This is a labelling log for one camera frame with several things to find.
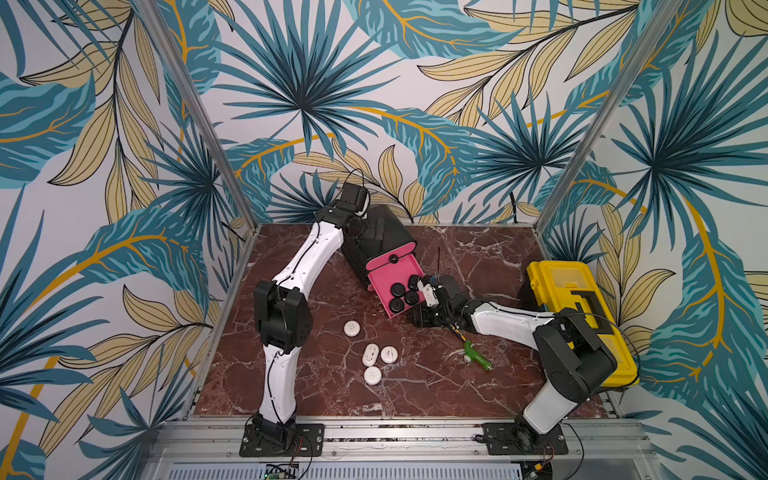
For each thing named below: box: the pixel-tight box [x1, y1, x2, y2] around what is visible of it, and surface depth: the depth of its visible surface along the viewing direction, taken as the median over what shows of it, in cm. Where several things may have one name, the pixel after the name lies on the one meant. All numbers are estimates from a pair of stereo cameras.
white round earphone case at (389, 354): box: [380, 345, 399, 364], surface depth 87 cm
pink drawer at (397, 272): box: [368, 254, 425, 319], surface depth 97 cm
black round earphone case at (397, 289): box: [390, 282, 406, 297], surface depth 97 cm
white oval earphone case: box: [362, 343, 380, 367], surface depth 87 cm
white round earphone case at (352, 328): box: [343, 320, 362, 337], surface depth 92 cm
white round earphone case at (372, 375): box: [363, 366, 382, 385], surface depth 84 cm
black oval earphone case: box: [404, 290, 419, 305], surface depth 97 cm
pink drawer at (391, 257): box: [365, 242, 417, 271], surface depth 92 cm
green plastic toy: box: [464, 340, 493, 371], surface depth 88 cm
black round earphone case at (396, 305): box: [390, 298, 404, 314], surface depth 94 cm
